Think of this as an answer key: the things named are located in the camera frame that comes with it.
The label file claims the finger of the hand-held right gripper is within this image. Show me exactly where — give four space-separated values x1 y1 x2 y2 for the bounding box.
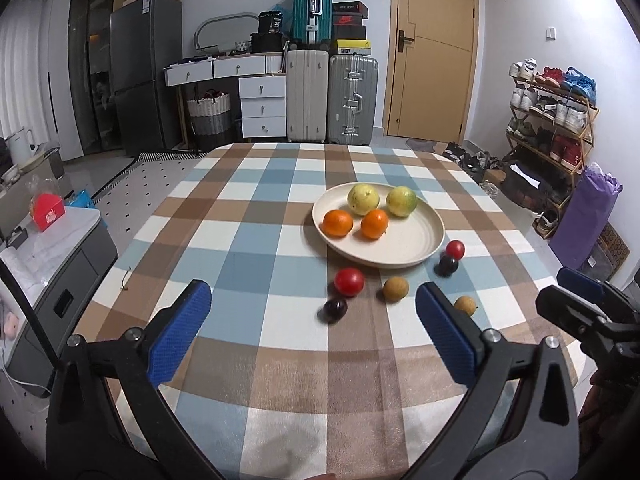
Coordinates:
535 284 617 344
557 266 609 304

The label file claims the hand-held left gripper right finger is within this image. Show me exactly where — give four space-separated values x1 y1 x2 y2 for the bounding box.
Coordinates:
400 282 581 480

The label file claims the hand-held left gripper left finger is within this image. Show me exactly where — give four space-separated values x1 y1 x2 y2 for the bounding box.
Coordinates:
46 280 226 480

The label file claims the cream round plate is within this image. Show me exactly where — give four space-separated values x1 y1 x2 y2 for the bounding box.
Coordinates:
311 182 446 268

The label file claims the large red tomato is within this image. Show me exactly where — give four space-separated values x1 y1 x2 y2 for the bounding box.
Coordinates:
334 267 365 297

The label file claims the person's right forearm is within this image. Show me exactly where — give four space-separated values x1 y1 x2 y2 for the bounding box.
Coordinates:
579 370 640 480

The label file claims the brown doormat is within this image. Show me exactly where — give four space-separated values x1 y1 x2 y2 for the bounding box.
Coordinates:
589 222 631 277

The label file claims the purple bag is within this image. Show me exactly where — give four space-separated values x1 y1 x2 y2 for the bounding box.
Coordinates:
549 162 624 271

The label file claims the black bag with white paper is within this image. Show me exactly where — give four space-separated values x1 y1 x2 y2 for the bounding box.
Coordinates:
500 160 552 207

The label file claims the orange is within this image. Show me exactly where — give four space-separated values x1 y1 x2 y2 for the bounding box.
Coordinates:
321 209 355 238
360 208 390 240

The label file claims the checked tablecloth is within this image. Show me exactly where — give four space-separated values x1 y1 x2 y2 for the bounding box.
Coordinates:
75 142 588 480

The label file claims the green-yellow guava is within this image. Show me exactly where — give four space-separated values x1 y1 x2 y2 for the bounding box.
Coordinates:
385 186 418 218

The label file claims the grey side cabinet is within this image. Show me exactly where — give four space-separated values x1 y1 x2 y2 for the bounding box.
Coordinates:
0 205 119 397

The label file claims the yellow guava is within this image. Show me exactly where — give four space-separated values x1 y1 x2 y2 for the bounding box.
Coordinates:
347 183 382 217

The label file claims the wooden shoe rack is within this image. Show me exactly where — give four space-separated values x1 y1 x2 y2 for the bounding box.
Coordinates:
505 72 601 241

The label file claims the pile of dark slippers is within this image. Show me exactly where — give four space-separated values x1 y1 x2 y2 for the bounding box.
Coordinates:
442 142 501 182

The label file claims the blue packet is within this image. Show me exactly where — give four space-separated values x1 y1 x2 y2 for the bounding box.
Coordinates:
65 189 97 209

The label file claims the shoe rack with shoes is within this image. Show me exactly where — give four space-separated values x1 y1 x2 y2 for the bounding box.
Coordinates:
507 59 599 233

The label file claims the striped edge rug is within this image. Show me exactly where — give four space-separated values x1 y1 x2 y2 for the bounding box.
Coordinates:
95 152 207 196

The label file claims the red gift box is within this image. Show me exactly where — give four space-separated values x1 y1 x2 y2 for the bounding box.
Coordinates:
31 192 66 231

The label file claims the white and grey basket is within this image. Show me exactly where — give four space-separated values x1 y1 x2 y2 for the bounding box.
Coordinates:
187 89 235 152

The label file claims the white drawer cabinet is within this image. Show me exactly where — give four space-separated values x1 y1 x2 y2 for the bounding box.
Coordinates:
238 76 288 140

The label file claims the white kettle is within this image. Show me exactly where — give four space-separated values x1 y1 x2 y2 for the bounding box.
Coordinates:
7 127 39 169

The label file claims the silver suitcase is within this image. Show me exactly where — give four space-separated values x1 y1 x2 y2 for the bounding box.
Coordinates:
327 54 379 146

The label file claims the wooden door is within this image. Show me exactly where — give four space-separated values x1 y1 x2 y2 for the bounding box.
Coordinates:
385 0 480 140

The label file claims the white vanity desk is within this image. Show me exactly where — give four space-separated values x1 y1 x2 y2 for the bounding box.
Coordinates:
165 52 287 151

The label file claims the grey refrigerator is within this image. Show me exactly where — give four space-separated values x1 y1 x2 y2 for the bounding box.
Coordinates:
110 0 183 157

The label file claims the beige suitcase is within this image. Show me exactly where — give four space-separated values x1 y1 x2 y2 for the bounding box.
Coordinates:
285 49 330 143

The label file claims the white wardrobe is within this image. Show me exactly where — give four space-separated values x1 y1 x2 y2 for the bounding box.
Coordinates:
47 0 85 161

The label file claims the dark glass cabinet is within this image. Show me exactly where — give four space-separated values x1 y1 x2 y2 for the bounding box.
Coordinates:
67 0 126 156

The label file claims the white curtain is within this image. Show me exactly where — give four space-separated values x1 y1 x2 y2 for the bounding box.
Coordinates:
0 7 53 143

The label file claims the oval mirror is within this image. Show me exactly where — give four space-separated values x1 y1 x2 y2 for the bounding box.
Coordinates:
194 12 261 53

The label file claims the black printed canister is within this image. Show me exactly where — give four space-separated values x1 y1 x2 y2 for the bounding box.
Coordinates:
258 10 286 35

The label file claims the blue plastic bag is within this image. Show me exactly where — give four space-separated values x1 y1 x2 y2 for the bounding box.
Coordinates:
270 2 296 41

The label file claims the teal suitcase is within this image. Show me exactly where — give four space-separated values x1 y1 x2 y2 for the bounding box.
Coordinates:
293 0 333 46

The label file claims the black cable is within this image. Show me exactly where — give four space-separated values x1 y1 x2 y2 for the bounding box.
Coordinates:
0 259 66 376

